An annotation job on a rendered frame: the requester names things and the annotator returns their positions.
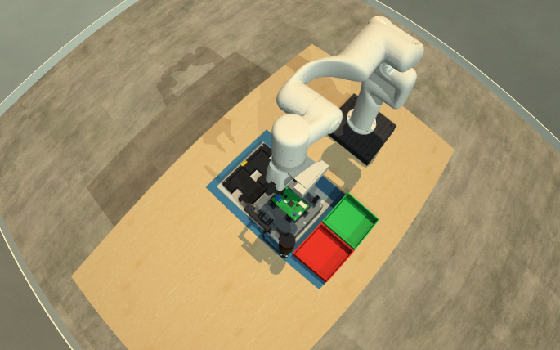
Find red bin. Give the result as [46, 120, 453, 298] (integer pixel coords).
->
[293, 222, 354, 282]

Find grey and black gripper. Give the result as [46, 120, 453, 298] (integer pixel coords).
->
[265, 159, 297, 196]

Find green circuit board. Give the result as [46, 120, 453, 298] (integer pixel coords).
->
[271, 186, 309, 221]

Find green bin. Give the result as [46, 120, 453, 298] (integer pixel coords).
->
[322, 192, 379, 250]

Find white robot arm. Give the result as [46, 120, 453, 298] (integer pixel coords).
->
[271, 16, 423, 198]

